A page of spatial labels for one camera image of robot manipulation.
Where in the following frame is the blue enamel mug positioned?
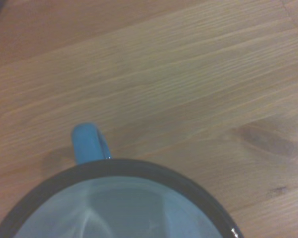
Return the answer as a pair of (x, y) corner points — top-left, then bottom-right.
(0, 122), (244, 238)

